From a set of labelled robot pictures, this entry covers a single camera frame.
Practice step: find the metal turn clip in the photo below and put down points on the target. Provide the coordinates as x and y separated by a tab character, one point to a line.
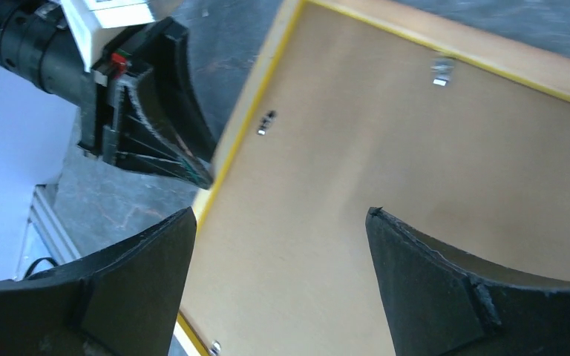
442	69
215	348
266	121

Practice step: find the aluminium rail frame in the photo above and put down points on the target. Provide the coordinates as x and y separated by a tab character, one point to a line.
46	243

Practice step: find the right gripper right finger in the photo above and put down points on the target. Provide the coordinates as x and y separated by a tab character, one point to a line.
441	300

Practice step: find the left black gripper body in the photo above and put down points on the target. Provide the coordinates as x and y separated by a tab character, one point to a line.
36	44

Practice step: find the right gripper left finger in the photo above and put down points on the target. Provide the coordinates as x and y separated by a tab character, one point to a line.
121	300

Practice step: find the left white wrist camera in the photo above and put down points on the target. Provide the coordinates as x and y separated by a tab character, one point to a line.
93	23

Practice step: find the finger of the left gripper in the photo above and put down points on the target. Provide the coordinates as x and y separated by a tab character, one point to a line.
166	50
160	132

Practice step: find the yellow wooden picture frame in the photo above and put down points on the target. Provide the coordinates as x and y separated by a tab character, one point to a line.
245	123

